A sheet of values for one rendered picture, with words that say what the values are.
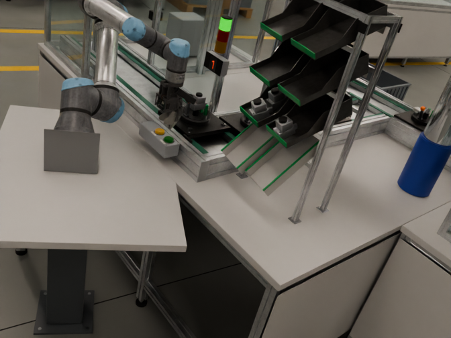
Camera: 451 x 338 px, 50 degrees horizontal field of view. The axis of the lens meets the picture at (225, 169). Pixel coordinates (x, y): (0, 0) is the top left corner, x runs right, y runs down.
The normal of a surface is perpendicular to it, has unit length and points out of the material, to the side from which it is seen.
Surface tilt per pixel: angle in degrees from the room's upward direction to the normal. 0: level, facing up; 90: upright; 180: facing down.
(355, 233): 0
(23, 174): 0
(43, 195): 0
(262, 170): 45
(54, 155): 90
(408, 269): 90
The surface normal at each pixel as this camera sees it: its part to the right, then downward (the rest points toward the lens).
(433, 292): -0.76, 0.19
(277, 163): -0.46, -0.51
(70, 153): 0.19, 0.55
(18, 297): 0.21, -0.83
